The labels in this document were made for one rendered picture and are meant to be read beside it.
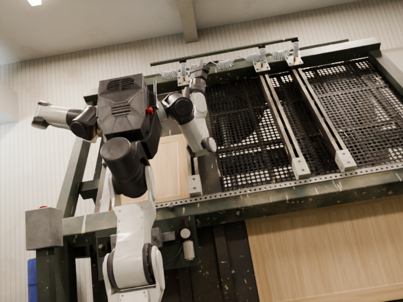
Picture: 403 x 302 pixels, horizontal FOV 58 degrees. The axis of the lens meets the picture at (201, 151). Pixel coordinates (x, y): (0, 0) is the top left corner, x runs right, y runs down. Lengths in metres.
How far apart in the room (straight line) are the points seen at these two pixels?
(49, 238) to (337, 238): 1.44
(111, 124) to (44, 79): 4.94
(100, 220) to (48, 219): 0.27
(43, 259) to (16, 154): 4.43
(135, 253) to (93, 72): 5.01
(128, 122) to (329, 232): 1.22
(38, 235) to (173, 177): 0.74
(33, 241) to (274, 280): 1.20
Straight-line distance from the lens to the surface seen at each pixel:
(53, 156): 5.88
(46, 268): 1.82
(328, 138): 2.11
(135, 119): 1.50
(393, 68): 2.79
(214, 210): 1.80
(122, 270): 1.32
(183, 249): 1.80
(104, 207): 2.00
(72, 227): 1.98
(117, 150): 1.34
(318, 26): 6.28
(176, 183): 2.00
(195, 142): 1.76
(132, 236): 1.37
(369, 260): 2.15
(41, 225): 1.81
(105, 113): 1.56
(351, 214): 2.13
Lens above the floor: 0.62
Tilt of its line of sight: 16 degrees up
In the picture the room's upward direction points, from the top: 9 degrees counter-clockwise
